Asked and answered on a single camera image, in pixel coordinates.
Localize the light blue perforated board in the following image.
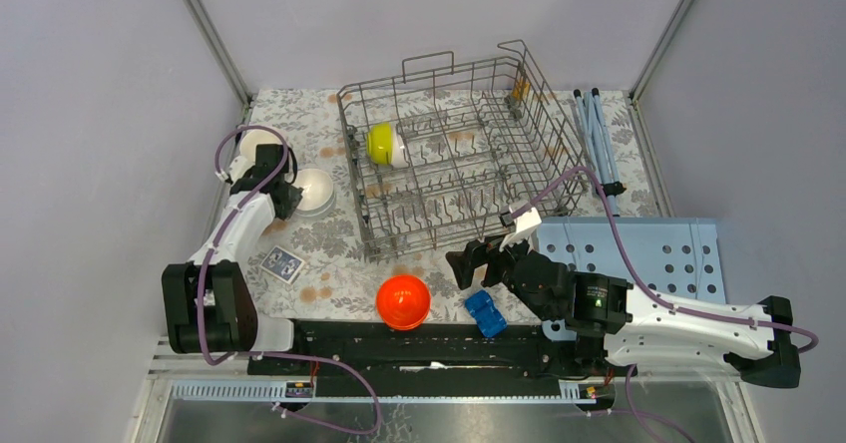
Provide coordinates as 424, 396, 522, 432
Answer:
534, 217, 726, 304

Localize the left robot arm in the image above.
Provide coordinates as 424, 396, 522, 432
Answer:
162, 144, 310, 374

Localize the yellow rubber duck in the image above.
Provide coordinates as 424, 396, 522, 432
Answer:
510, 78, 531, 101

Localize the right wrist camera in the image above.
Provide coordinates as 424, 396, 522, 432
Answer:
499, 208, 542, 250

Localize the blue folded metal stand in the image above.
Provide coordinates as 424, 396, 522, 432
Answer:
573, 88, 626, 217

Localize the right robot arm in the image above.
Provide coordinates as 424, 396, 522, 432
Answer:
445, 236, 801, 388

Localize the floral patterned table mat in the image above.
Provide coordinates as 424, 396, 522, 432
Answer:
192, 88, 662, 325

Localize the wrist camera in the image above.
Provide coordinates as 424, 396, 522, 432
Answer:
499, 208, 542, 250
215, 156, 254, 185

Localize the yellow-green bowl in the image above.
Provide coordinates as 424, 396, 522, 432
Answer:
365, 122, 399, 166

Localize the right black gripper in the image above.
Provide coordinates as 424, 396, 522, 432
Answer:
444, 225, 529, 300

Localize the white ribbed bowl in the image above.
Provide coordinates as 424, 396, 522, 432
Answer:
293, 169, 336, 219

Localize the blue toy car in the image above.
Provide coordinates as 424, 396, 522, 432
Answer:
464, 290, 508, 338

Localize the beige bowl with leaf pattern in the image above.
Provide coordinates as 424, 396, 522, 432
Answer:
238, 129, 281, 163

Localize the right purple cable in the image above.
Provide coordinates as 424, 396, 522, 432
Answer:
512, 165, 819, 441

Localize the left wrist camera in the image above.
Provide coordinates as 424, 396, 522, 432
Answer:
215, 156, 254, 185

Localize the plain white bowl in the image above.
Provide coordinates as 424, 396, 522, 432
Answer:
390, 129, 409, 169

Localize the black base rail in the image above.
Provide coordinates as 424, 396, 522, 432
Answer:
205, 317, 626, 398

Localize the orange bowl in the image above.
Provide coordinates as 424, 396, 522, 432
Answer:
375, 274, 431, 331

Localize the grey wire dish rack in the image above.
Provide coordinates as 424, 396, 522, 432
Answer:
337, 39, 588, 261

